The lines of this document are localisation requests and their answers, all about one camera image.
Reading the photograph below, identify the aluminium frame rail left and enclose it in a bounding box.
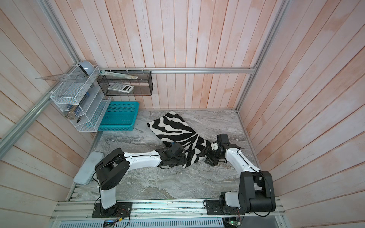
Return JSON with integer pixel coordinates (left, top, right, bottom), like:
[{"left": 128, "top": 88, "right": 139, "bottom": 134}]
[{"left": 0, "top": 65, "right": 80, "bottom": 159}]

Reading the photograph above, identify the metallic cylinder roll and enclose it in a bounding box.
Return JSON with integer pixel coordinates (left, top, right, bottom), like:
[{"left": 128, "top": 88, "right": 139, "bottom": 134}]
[{"left": 64, "top": 104, "right": 81, "bottom": 120}]

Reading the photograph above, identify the white foam pad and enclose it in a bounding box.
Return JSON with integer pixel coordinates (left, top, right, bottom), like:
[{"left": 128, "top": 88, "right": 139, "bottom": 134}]
[{"left": 73, "top": 151, "right": 105, "bottom": 185}]

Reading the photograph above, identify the black wire mesh basket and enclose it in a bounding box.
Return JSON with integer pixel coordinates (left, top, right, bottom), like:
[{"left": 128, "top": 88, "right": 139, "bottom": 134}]
[{"left": 97, "top": 71, "right": 154, "bottom": 96}]

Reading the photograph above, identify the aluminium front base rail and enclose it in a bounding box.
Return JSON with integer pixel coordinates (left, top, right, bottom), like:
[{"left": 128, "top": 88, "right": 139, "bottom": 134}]
[{"left": 49, "top": 198, "right": 286, "bottom": 221}]

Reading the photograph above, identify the clear plastic triangle ruler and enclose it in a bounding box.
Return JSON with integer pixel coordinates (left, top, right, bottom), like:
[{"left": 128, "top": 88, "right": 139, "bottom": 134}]
[{"left": 36, "top": 71, "right": 87, "bottom": 83}]

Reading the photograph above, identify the white calculator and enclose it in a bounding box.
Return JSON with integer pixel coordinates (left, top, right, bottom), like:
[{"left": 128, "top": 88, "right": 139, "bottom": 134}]
[{"left": 108, "top": 83, "right": 134, "bottom": 94}]

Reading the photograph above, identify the green circuit board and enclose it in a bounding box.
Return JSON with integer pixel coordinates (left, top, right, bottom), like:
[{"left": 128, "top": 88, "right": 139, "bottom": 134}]
[{"left": 222, "top": 218, "right": 241, "bottom": 228}]

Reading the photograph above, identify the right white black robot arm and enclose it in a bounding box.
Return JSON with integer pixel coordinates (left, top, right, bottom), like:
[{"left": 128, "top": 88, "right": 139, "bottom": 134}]
[{"left": 203, "top": 134, "right": 276, "bottom": 215}]

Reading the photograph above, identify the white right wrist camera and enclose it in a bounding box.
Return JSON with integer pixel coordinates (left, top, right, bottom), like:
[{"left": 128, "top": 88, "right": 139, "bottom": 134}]
[{"left": 211, "top": 142, "right": 219, "bottom": 152}]

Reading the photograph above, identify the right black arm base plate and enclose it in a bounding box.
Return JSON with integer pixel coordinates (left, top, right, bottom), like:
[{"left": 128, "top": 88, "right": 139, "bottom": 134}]
[{"left": 203, "top": 199, "right": 245, "bottom": 215}]

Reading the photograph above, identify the aluminium frame rail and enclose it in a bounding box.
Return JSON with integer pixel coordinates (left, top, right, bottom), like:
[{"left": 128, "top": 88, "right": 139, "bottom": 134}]
[
  {"left": 100, "top": 67, "right": 256, "bottom": 74},
  {"left": 0, "top": 65, "right": 80, "bottom": 159}
]

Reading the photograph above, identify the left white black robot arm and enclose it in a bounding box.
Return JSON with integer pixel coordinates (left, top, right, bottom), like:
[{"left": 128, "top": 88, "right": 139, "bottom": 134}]
[{"left": 95, "top": 143, "right": 188, "bottom": 211}]

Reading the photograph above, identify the teal plastic perforated basket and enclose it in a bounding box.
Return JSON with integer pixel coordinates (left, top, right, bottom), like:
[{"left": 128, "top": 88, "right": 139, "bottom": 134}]
[{"left": 98, "top": 101, "right": 139, "bottom": 131}]

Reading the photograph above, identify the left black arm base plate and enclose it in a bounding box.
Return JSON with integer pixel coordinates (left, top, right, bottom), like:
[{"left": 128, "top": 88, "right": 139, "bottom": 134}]
[{"left": 91, "top": 202, "right": 133, "bottom": 219}]

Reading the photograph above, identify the zebra and grey plush pillowcase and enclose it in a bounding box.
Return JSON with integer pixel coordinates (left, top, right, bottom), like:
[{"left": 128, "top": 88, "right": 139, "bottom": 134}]
[{"left": 147, "top": 111, "right": 211, "bottom": 168}]

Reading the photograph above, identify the aluminium frame rail back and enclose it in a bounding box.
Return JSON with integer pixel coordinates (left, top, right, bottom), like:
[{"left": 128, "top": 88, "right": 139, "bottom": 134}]
[{"left": 100, "top": 67, "right": 256, "bottom": 74}]

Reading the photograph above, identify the white wire mesh shelf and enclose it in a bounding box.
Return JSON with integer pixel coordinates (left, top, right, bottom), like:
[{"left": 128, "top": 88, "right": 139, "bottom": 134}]
[{"left": 51, "top": 66, "right": 111, "bottom": 133}]

